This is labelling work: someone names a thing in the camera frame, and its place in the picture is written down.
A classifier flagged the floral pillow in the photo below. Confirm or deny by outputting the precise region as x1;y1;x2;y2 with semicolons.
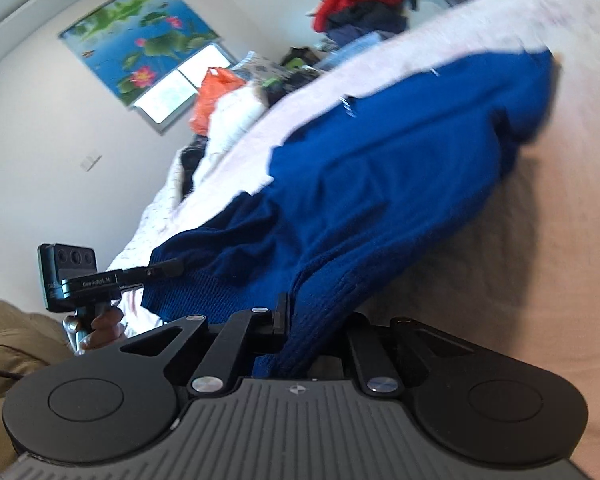
230;51;281;81

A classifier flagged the light blue fleece blanket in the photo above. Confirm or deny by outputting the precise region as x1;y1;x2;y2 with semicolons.
325;30;396;68

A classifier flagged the green box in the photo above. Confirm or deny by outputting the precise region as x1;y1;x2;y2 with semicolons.
282;47;321;68

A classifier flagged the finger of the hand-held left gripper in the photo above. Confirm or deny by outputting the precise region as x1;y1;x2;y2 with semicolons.
145;258;185;283

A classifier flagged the lotus print roller blind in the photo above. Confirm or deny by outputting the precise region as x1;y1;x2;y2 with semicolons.
59;0;218;108

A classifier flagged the person's left hand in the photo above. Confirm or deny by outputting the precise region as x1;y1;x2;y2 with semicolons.
80;306;127;351

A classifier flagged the orange plastic bag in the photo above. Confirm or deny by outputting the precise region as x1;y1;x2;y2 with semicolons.
187;66;248;136

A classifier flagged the pink bed blanket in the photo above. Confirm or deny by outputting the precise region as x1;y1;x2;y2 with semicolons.
105;0;600;461

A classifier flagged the window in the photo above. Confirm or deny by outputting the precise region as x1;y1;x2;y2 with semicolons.
130;42;241;136

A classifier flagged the black and white patterned cloth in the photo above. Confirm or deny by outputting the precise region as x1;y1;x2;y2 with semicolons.
179;142;211;196

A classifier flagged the white quilted duvet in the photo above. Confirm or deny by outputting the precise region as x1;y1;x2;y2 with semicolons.
200;87;271;171

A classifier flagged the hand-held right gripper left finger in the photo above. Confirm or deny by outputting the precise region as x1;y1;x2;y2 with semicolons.
120;292;290;395

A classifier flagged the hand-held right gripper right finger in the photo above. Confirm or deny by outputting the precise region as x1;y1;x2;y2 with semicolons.
347;315;486;395

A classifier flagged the white floral bedsheet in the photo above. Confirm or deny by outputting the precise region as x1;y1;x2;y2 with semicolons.
105;175;191;331

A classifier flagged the blue beaded sweater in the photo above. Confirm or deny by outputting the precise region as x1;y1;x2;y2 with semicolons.
141;45;561;381

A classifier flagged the dark patterned clothing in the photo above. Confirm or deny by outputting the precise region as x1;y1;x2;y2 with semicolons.
260;67;326;108

